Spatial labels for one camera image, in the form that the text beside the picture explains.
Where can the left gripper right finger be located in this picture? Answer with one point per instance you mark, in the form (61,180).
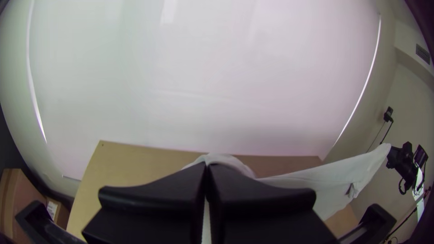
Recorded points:
(268,217)

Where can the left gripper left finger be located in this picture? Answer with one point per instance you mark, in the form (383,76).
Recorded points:
(149,213)

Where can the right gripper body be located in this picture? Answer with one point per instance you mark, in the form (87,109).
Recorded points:
(403,161)

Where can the white t-shirt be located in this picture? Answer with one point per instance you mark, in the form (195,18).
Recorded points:
(322,183)

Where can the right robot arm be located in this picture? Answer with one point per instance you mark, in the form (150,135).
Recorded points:
(419,196)

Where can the black power plug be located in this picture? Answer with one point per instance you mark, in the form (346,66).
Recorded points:
(388,115)

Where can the small labelled cardboard box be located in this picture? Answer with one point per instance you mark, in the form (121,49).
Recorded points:
(57,211)

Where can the large cardboard box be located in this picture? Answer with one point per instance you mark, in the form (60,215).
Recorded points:
(20,200)

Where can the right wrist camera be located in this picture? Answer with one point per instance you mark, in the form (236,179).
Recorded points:
(421,156)

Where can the wall vent grille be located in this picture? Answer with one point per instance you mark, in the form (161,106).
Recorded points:
(423,54)

